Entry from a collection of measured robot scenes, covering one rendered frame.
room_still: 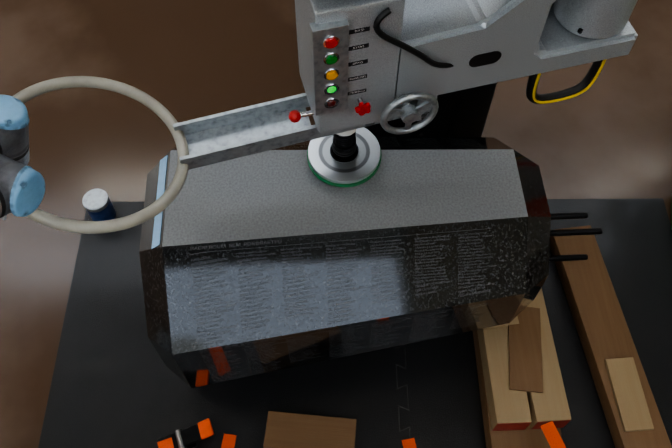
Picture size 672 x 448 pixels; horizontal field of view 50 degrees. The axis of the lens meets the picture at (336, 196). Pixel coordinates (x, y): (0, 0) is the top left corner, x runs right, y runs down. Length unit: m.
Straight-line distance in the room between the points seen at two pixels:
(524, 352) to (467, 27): 1.25
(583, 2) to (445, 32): 0.37
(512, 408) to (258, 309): 0.93
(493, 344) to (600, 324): 0.46
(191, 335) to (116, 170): 1.26
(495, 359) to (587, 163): 1.11
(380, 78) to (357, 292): 0.67
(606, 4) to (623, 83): 1.76
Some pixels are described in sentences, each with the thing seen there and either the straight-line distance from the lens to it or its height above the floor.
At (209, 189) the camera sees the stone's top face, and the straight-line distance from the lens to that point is 2.13.
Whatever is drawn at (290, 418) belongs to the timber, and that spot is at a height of 0.13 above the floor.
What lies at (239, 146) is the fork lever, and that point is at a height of 1.07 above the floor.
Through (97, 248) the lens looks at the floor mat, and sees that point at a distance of 3.04.
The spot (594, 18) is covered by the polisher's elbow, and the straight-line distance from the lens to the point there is 1.93.
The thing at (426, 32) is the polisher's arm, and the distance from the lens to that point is 1.71.
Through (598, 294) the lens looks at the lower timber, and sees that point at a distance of 2.89.
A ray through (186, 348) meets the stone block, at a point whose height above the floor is 0.58.
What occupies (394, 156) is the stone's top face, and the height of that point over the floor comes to 0.80.
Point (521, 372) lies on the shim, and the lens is 2.56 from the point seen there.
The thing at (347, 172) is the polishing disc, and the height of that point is 0.85.
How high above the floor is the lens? 2.58
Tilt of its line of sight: 59 degrees down
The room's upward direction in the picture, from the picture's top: straight up
